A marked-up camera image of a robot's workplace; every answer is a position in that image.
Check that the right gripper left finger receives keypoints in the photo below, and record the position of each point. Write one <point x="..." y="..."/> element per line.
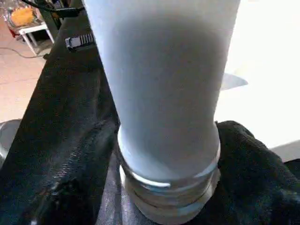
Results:
<point x="61" y="187"/>

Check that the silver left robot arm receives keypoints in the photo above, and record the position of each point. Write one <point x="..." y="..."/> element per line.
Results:
<point x="7" y="136"/>

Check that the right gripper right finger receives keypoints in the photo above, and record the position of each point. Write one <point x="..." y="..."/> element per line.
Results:
<point x="258" y="183"/>

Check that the white plastic table leg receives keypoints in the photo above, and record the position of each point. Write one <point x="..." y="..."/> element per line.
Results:
<point x="164" y="93"/>

